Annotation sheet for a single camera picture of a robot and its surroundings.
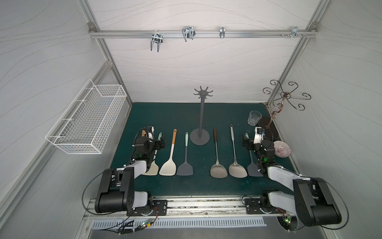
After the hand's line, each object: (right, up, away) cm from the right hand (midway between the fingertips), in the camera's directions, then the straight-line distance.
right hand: (253, 134), depth 88 cm
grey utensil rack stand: (-31, -3, +13) cm, 34 cm away
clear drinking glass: (+8, +9, +20) cm, 23 cm away
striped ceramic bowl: (+20, -11, +5) cm, 23 cm away
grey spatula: (-41, -20, -3) cm, 45 cm away
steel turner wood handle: (-22, -21, -3) cm, 31 cm away
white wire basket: (-87, +6, -19) cm, 89 cm away
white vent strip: (-43, -41, -18) cm, 62 cm away
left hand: (-59, -2, +3) cm, 59 cm away
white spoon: (-50, -20, -2) cm, 54 cm away
